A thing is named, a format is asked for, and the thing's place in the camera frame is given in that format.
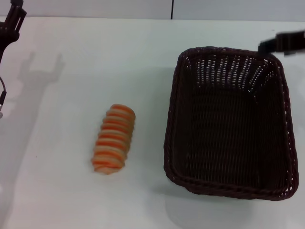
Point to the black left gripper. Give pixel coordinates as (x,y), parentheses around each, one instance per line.
(7,35)

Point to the orange striped spiral bread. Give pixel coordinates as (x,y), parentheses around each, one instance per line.
(113,140)

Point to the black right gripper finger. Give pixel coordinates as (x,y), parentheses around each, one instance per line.
(286,40)

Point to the dark brown woven basket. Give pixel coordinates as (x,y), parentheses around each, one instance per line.
(228,133)

